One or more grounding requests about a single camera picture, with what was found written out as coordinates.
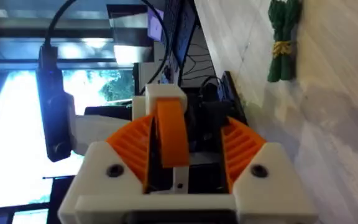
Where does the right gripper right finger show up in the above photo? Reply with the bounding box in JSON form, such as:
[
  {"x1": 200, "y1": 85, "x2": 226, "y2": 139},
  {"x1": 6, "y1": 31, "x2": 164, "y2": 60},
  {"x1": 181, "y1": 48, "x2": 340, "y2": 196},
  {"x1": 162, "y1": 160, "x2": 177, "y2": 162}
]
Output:
[{"x1": 221, "y1": 116, "x2": 319, "y2": 224}]

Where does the black camera cable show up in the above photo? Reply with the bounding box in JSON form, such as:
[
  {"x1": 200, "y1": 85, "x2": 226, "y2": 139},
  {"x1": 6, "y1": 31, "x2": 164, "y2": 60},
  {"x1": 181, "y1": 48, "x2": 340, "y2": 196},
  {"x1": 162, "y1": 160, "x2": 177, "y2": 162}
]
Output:
[{"x1": 44, "y1": 0, "x2": 171, "y2": 96}]

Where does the green vegetable bundle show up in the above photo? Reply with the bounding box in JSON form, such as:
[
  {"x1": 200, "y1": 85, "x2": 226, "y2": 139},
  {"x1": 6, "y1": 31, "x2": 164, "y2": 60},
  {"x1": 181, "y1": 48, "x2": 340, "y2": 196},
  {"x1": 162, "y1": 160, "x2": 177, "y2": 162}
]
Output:
[{"x1": 267, "y1": 0, "x2": 303, "y2": 83}]

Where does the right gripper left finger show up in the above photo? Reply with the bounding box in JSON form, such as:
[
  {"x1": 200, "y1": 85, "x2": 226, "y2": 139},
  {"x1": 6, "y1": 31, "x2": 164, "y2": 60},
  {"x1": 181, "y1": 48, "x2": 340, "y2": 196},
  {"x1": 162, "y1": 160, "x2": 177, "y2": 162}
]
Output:
[{"x1": 57, "y1": 114, "x2": 155, "y2": 224}]

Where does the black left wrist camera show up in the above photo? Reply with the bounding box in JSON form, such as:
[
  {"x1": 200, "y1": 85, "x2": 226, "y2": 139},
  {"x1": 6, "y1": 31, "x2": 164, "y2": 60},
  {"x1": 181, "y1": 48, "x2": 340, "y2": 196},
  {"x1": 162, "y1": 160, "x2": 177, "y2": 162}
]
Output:
[{"x1": 35, "y1": 45, "x2": 75, "y2": 163}]

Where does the black computer monitor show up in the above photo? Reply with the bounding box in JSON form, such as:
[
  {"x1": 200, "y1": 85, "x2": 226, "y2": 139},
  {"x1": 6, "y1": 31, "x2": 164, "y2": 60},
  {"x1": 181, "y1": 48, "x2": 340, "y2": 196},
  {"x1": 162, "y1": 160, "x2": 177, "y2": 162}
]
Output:
[{"x1": 162, "y1": 0, "x2": 198, "y2": 86}]

